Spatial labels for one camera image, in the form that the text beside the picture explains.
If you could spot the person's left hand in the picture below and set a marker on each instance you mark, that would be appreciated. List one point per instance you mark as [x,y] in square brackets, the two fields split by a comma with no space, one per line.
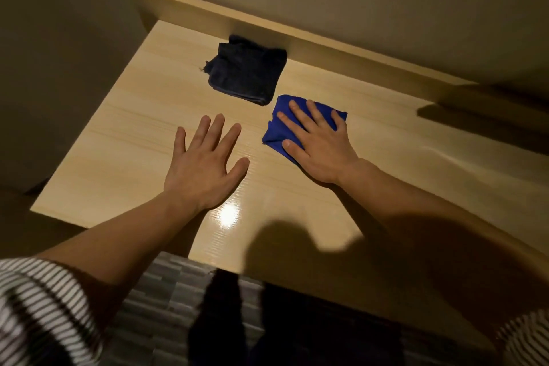
[198,175]

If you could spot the person's right hand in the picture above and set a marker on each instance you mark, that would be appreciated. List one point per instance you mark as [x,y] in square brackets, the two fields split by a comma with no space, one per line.
[322,151]

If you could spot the person's right thumb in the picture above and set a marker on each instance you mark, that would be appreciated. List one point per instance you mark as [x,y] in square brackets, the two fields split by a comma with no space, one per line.
[295,150]

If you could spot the person's left little finger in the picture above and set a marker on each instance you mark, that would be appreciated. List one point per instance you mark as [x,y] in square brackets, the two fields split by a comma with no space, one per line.
[179,141]

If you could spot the person's right middle finger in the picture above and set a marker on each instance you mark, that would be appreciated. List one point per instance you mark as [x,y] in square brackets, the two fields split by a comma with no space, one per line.
[299,113]

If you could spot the person's left middle finger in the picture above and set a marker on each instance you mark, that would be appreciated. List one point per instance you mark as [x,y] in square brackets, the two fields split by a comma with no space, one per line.
[213,132]

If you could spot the person's right little finger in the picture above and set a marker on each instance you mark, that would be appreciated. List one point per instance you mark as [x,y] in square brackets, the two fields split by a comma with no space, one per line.
[339,120]

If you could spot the person's left thumb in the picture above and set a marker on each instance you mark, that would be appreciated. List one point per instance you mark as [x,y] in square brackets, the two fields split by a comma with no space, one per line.
[236,171]

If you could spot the blue cloth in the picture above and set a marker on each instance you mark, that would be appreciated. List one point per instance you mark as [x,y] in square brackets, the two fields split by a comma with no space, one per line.
[278,126]

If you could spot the person's right forearm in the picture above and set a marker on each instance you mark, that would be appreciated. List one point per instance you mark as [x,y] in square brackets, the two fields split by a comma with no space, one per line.
[446,241]

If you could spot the person's left forearm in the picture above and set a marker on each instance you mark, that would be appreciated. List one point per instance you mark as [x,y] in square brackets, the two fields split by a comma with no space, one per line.
[124,236]

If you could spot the dark navy folded cloth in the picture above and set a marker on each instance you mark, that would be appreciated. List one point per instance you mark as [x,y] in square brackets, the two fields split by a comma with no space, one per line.
[246,69]

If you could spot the wooden desk back ledge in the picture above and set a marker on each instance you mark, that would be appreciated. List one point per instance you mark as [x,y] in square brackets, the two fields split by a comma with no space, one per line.
[300,44]

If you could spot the striped shirt sleeve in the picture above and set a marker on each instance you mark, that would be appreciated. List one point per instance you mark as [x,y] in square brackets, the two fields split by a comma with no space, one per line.
[525,340]
[40,312]

